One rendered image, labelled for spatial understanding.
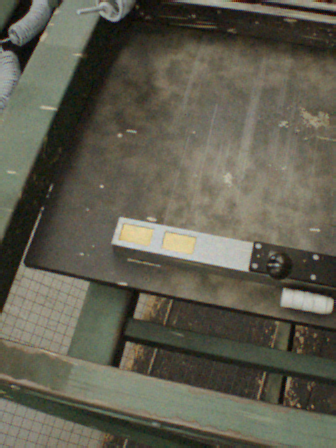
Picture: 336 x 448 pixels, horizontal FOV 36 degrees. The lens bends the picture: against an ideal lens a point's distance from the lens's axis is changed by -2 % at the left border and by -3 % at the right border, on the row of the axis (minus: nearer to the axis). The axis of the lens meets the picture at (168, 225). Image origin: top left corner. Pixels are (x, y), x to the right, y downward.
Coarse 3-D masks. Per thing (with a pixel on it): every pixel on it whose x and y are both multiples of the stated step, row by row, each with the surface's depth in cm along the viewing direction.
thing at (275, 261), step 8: (272, 256) 70; (280, 256) 70; (288, 256) 70; (272, 264) 70; (280, 264) 69; (288, 264) 69; (272, 272) 70; (280, 272) 69; (288, 272) 70; (280, 280) 70
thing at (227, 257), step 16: (144, 224) 86; (112, 240) 85; (160, 240) 85; (208, 240) 84; (224, 240) 84; (240, 240) 84; (128, 256) 88; (144, 256) 86; (160, 256) 85; (176, 256) 84; (192, 256) 83; (208, 256) 83; (224, 256) 83; (240, 256) 83; (208, 272) 86; (224, 272) 84; (240, 272) 83; (304, 288) 82; (320, 288) 81
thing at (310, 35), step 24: (144, 0) 108; (168, 0) 107; (192, 0) 106; (216, 0) 106; (240, 0) 107; (264, 0) 106; (288, 0) 105; (168, 24) 113; (192, 24) 111; (216, 24) 110; (240, 24) 108; (264, 24) 106; (288, 24) 105; (312, 24) 103
